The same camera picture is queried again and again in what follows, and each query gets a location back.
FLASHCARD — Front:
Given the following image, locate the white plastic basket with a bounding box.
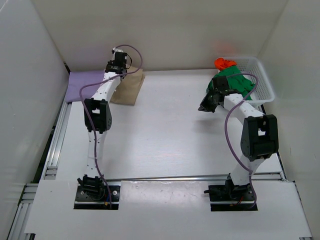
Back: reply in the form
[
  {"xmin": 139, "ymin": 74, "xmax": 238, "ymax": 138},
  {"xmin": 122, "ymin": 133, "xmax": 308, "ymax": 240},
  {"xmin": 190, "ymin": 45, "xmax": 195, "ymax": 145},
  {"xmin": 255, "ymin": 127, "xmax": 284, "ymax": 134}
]
[{"xmin": 224, "ymin": 56, "xmax": 275, "ymax": 108}]

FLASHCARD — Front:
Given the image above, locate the white front board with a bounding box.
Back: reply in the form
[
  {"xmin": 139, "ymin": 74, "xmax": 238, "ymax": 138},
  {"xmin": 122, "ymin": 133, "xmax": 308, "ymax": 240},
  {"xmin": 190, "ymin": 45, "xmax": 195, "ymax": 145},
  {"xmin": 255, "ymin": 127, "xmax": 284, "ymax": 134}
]
[{"xmin": 25, "ymin": 180, "xmax": 312, "ymax": 240}]

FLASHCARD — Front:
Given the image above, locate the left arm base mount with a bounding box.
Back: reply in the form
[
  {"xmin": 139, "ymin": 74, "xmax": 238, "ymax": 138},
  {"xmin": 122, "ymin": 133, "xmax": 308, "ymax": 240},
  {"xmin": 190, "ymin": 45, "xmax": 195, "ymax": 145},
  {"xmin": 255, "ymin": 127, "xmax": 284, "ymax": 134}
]
[{"xmin": 73, "ymin": 175, "xmax": 121, "ymax": 210}]

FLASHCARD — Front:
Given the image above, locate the purple cable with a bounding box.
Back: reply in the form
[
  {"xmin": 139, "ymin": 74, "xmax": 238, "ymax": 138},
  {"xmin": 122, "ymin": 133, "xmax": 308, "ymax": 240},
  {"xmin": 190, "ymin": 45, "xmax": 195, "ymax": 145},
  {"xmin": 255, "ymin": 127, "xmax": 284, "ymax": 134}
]
[
  {"xmin": 223, "ymin": 72, "xmax": 258, "ymax": 208},
  {"xmin": 79, "ymin": 44, "xmax": 144, "ymax": 208}
]

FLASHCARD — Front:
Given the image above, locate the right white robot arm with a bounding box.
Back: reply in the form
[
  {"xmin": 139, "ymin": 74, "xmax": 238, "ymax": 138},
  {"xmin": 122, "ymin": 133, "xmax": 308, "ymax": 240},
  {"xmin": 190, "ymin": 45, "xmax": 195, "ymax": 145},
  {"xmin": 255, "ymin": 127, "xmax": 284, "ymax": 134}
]
[{"xmin": 198, "ymin": 76, "xmax": 279, "ymax": 202}]

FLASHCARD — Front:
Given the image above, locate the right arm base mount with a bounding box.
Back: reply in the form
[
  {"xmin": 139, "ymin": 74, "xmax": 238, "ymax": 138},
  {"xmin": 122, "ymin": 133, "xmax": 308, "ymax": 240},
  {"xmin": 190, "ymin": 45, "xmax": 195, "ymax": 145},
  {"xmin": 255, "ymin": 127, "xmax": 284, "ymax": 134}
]
[{"xmin": 203, "ymin": 175, "xmax": 258, "ymax": 212}]

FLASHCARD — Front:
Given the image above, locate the beige t shirt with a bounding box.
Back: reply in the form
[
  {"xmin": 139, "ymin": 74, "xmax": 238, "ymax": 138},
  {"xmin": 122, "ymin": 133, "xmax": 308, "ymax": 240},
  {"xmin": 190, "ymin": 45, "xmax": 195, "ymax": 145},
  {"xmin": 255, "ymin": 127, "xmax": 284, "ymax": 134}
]
[{"xmin": 110, "ymin": 69, "xmax": 145, "ymax": 106}]

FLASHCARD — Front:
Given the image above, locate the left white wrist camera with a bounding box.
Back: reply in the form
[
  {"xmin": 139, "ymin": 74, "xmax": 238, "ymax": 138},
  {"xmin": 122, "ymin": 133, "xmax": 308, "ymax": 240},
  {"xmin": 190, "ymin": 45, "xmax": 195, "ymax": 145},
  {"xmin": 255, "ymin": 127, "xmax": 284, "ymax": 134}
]
[{"xmin": 111, "ymin": 47, "xmax": 124, "ymax": 55}]

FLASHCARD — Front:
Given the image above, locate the aluminium frame rail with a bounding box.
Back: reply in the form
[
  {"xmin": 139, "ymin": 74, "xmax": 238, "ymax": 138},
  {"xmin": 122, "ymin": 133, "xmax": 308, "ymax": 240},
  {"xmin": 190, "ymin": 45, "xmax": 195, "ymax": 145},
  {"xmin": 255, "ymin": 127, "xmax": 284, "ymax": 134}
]
[{"xmin": 7, "ymin": 72, "xmax": 286, "ymax": 240}]

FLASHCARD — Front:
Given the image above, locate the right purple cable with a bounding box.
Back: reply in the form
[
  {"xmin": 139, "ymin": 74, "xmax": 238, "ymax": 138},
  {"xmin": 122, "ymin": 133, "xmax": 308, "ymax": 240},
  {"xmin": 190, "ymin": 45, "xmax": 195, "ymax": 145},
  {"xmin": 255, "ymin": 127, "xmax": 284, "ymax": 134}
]
[{"xmin": 223, "ymin": 72, "xmax": 258, "ymax": 208}]

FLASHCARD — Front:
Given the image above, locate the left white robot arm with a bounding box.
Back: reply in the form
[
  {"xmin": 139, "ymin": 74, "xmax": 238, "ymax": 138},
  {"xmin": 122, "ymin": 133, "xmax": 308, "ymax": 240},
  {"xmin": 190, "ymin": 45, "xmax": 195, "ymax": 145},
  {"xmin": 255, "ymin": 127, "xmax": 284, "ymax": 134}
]
[{"xmin": 78, "ymin": 48, "xmax": 127, "ymax": 201}]

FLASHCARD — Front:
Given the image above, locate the green t shirt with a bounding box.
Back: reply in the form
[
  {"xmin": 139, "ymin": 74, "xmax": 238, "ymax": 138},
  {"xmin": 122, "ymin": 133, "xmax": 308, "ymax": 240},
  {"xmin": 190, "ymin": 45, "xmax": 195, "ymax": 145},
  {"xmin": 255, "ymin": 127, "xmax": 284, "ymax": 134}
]
[{"xmin": 214, "ymin": 65, "xmax": 255, "ymax": 97}]

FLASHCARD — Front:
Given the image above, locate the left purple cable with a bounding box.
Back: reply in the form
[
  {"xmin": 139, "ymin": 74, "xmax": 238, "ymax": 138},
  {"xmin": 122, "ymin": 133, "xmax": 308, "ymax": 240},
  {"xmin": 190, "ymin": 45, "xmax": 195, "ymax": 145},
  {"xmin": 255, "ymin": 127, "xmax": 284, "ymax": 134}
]
[{"xmin": 79, "ymin": 44, "xmax": 144, "ymax": 208}]

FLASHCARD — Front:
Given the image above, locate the orange t shirt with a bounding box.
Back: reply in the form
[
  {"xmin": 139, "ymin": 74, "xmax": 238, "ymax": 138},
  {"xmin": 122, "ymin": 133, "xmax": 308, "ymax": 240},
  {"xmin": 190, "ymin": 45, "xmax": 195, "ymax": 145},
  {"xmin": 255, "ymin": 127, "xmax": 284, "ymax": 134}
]
[{"xmin": 214, "ymin": 57, "xmax": 237, "ymax": 71}]

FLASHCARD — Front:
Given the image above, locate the purple t shirt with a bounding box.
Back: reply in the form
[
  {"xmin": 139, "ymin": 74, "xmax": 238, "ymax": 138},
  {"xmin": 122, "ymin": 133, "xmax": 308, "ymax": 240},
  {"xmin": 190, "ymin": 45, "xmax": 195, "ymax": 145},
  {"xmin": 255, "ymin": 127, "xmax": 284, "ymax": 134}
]
[{"xmin": 65, "ymin": 70, "xmax": 104, "ymax": 103}]

